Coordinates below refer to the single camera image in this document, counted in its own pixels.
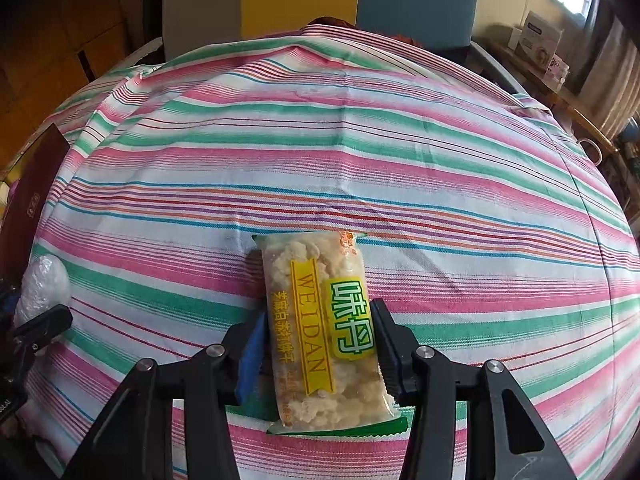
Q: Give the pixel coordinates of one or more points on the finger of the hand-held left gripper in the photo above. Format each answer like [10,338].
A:
[6,305]
[42,322]

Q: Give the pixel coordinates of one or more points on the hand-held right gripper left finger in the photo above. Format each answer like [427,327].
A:
[252,350]

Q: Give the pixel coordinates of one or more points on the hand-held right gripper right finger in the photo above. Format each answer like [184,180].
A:
[392,355]

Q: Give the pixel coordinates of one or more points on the clear cracker packet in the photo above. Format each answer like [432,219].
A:
[310,270]

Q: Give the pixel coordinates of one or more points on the maroon and gold tin box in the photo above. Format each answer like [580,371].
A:
[30,200]

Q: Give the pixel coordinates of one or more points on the clear plastic bag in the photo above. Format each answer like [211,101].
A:
[42,285]

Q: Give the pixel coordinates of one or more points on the striped tablecloth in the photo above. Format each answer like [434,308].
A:
[400,185]

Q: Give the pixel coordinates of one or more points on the white mug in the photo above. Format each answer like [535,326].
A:
[582,143]

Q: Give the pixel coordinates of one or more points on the wooden wardrobe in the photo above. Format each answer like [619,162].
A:
[75,25]

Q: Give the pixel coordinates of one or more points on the wooden side shelf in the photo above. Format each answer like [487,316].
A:
[565,105]

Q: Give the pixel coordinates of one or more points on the small pink box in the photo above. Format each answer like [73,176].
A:
[557,72]

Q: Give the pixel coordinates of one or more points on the small white box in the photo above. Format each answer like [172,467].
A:
[515,39]

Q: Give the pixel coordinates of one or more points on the white carton box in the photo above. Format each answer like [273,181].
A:
[542,40]

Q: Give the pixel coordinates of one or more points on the striped beige curtain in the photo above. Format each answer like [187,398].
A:
[615,85]

